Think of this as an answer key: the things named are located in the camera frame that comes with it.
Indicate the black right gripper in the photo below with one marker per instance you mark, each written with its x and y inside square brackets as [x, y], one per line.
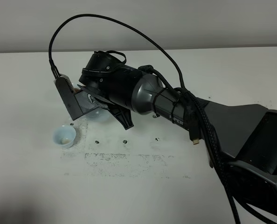
[112, 81]

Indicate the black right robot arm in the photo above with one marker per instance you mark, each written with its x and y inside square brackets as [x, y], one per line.
[241, 140]

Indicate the blue porcelain teapot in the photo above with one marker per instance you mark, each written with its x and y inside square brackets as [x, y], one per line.
[98, 115]

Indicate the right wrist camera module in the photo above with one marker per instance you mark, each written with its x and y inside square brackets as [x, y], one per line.
[76, 103]

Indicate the near blue porcelain teacup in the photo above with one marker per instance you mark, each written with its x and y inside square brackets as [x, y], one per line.
[64, 136]

